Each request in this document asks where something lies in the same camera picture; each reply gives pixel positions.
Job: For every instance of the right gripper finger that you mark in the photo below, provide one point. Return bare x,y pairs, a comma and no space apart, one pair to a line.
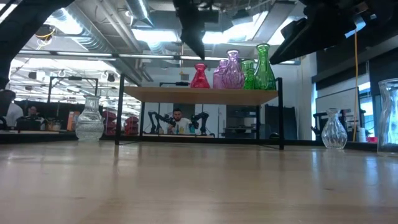
295,49
297,28

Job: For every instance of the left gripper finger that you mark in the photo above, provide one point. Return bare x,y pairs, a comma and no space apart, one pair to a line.
194,37

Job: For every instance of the tall green glass vase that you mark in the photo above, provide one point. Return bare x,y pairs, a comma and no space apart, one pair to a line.
264,77

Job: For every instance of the red glass vase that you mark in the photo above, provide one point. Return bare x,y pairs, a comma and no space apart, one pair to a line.
200,81

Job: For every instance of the pink ribbed glass jar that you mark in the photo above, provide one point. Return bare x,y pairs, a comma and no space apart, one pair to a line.
218,79

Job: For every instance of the pink swirl glass vase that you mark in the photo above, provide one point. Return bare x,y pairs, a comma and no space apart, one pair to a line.
233,74

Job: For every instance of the small green textured vase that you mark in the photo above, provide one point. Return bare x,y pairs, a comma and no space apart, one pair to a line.
248,82

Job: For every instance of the clear swirl glass vase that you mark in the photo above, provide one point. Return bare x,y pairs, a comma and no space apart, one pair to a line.
334,133

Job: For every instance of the tall clear glass vase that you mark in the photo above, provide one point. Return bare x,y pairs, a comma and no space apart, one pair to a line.
388,124

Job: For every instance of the clear ribbed glass vase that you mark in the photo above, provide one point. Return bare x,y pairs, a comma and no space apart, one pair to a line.
89,124

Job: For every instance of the black background robot arm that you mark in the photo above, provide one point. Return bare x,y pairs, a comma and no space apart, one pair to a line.
154,119
202,119

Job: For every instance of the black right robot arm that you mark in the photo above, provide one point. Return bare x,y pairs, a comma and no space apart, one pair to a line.
382,15

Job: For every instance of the white board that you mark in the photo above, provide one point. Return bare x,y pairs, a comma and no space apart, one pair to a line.
339,99

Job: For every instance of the black panel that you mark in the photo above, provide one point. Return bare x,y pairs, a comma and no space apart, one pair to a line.
289,121

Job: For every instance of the black office chair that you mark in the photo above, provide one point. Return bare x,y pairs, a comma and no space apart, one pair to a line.
317,124

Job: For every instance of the person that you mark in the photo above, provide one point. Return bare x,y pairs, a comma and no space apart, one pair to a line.
179,124
14,113
32,111

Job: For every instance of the small black dome object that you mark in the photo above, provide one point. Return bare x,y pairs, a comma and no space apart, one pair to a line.
274,136

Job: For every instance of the black shelving unit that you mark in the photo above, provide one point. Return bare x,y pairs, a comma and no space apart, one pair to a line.
241,121

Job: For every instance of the red background chair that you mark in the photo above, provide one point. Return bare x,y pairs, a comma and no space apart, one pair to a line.
132,125
109,123

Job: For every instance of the white paper roll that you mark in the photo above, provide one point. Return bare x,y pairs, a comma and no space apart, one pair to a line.
362,135

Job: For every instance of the red box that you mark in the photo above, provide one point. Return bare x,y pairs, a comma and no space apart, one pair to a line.
372,139

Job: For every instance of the orange box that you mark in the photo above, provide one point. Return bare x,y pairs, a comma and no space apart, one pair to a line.
73,121

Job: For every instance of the black background monitor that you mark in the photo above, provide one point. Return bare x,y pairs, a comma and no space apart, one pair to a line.
28,124

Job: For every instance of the wooden shelf black frame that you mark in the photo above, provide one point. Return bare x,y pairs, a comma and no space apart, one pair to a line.
199,96

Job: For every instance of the black table frame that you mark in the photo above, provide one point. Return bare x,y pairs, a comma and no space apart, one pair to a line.
46,138

